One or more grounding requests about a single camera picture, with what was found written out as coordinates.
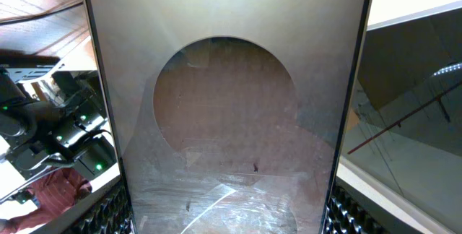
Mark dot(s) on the person in red shirt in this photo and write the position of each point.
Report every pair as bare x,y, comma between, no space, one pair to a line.
56,193

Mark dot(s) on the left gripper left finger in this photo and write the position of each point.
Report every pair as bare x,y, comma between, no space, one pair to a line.
111,215

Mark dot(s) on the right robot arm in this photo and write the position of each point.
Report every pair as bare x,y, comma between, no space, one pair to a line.
53,118

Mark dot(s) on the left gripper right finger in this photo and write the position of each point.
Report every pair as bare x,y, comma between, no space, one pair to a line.
344,215

